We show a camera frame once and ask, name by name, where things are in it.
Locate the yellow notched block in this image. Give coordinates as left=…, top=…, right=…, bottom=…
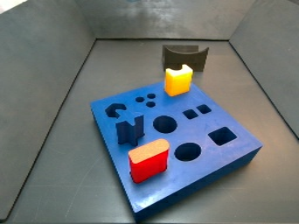
left=165, top=64, right=193, bottom=96

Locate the black curved fixture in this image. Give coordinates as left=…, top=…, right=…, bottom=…
left=164, top=45, right=210, bottom=72

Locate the red rounded block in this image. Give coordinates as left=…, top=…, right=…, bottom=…
left=129, top=138, right=172, bottom=184

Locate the blue board with cutouts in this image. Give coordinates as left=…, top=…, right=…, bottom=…
left=90, top=82, right=262, bottom=221

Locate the dark blue star peg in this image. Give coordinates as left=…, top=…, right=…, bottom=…
left=117, top=115, right=146, bottom=146

